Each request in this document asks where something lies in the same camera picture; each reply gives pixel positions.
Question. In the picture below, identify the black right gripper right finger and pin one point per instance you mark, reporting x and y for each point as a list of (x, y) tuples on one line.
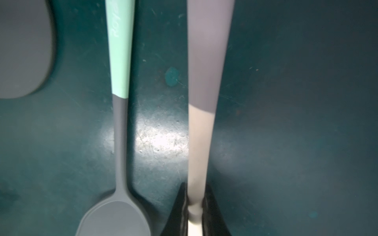
[(213, 223)]

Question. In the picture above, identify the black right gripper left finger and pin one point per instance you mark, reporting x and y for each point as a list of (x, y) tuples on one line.
[(177, 223)]

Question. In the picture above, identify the grey spatula mint handle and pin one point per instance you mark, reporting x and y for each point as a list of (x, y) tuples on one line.
[(119, 214)]

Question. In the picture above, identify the beige spatula grey handle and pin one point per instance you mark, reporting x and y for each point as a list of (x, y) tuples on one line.
[(208, 33)]

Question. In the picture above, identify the grey utensil rack stand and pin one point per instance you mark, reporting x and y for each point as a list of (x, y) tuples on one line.
[(28, 46)]

